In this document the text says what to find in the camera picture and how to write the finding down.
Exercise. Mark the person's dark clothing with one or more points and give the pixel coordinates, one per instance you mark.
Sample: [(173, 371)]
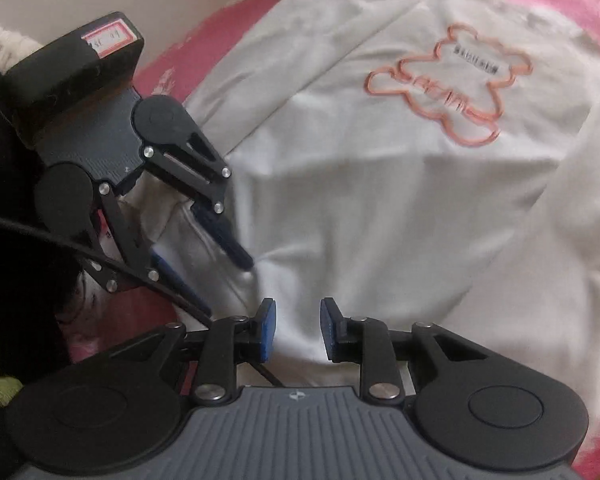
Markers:
[(10, 285)]

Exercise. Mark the pink floral blanket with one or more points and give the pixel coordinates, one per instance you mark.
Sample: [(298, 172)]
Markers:
[(180, 60)]

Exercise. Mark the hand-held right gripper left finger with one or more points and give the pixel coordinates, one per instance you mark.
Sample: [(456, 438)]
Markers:
[(267, 330)]

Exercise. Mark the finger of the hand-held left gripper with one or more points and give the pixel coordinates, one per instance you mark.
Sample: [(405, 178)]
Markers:
[(227, 240), (167, 270)]

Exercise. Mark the white fleece cloth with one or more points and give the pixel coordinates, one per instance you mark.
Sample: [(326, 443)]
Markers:
[(2, 45)]

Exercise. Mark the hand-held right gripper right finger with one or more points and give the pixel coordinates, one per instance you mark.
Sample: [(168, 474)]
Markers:
[(328, 330)]

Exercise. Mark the white sweatshirt with bear print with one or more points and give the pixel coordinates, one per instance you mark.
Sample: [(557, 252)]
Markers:
[(380, 210)]

